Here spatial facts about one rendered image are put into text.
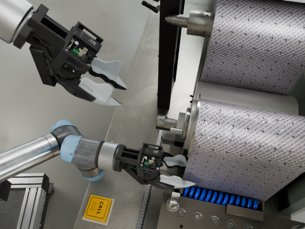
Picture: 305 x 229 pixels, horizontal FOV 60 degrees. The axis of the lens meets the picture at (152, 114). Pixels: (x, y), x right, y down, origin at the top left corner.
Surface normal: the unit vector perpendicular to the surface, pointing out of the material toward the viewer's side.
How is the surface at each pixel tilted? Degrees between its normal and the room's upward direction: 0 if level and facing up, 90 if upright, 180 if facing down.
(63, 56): 90
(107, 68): 90
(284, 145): 37
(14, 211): 0
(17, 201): 0
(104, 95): 86
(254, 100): 7
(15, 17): 47
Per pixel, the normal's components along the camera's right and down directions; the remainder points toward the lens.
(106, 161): -0.14, 0.18
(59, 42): -0.22, 0.82
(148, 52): 0.00, -0.54
